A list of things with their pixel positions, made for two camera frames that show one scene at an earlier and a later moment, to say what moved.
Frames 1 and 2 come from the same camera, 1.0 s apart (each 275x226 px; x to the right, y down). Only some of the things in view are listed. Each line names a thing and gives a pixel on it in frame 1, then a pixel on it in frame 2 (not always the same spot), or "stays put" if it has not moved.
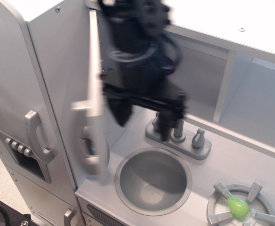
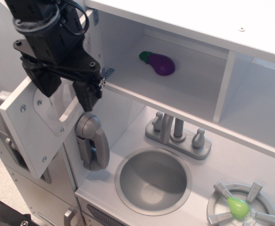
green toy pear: (239, 208) stays put
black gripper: (145, 83) -> (63, 52)
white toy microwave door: (94, 141) -> (36, 127)
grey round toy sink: (153, 181) stays put
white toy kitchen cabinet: (69, 164) stays put
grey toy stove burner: (261, 212) stays put
